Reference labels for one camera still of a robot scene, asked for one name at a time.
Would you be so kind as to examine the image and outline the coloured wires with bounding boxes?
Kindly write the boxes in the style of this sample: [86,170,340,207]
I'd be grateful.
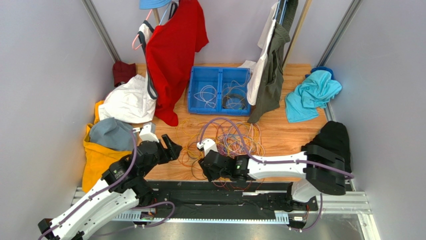
[175,116,266,191]

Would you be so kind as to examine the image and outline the pale wire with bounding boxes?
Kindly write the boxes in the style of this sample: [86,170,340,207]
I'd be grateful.
[193,83,219,109]

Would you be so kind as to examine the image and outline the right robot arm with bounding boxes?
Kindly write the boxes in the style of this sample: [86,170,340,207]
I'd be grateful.
[196,139,350,203]

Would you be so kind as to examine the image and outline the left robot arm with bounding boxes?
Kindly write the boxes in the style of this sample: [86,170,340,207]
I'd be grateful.
[38,134,183,240]

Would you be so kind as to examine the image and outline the grey-blue cloth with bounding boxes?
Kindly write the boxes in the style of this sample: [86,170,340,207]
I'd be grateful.
[89,117,134,152]

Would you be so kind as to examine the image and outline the white cloth with black trim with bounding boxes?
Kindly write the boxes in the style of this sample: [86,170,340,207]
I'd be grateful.
[98,20,159,125]

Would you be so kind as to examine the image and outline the yellow cloth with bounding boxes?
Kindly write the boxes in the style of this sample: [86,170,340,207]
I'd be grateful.
[81,100,131,193]

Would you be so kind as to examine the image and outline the blue divided plastic bin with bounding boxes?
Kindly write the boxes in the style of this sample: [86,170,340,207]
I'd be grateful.
[187,66,251,116]

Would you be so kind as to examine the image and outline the olive green hanging garment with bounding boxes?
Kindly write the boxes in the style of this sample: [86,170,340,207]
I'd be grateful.
[247,0,299,124]

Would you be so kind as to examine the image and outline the dark red cloth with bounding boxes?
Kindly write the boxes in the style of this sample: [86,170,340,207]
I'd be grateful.
[112,61,137,87]

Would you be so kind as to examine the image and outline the red t-shirt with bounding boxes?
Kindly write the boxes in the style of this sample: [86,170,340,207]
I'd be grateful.
[145,0,209,127]

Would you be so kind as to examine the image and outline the pink hanger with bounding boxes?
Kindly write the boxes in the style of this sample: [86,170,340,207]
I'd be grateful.
[131,9,154,51]

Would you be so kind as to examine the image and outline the turquoise cloth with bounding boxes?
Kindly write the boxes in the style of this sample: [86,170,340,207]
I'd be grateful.
[284,70,343,123]

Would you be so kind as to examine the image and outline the dark blue cloth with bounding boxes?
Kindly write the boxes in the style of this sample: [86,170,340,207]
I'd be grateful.
[304,66,336,80]

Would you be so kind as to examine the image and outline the blue hat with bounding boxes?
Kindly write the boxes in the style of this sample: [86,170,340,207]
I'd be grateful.
[139,0,172,10]

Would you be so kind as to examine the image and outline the wooden pole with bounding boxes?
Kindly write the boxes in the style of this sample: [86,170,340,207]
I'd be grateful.
[283,0,312,69]

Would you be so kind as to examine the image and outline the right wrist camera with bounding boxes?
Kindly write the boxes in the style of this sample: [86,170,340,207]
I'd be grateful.
[196,138,219,156]

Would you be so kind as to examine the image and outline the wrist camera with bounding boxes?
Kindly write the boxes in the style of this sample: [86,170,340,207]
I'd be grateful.
[196,138,219,156]
[132,122,160,143]

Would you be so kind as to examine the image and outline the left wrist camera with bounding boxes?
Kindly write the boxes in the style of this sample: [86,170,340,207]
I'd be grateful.
[132,122,160,143]

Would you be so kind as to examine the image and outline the coiled black cable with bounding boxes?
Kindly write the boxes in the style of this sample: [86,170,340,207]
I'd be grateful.
[221,93,248,111]

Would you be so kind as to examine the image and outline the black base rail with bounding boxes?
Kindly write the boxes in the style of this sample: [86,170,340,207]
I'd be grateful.
[71,180,372,225]

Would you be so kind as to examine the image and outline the metal corner rail left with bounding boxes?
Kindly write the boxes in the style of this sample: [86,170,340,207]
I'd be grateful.
[81,0,122,62]

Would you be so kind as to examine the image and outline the metal corner rail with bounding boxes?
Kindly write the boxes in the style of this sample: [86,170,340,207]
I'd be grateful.
[81,0,122,62]
[316,0,363,67]

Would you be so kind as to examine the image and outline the metal corner rail right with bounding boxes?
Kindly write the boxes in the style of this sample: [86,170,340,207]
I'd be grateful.
[316,0,363,67]

